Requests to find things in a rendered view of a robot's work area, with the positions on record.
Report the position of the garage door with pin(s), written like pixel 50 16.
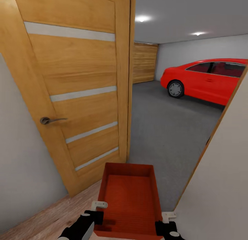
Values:
pixel 144 62

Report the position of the car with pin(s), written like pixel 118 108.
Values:
pixel 212 80

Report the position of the storage box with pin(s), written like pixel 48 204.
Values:
pixel 133 202

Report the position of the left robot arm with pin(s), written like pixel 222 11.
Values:
pixel 82 229

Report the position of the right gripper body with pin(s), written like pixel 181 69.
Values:
pixel 160 227

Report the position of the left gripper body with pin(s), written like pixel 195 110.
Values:
pixel 98 216

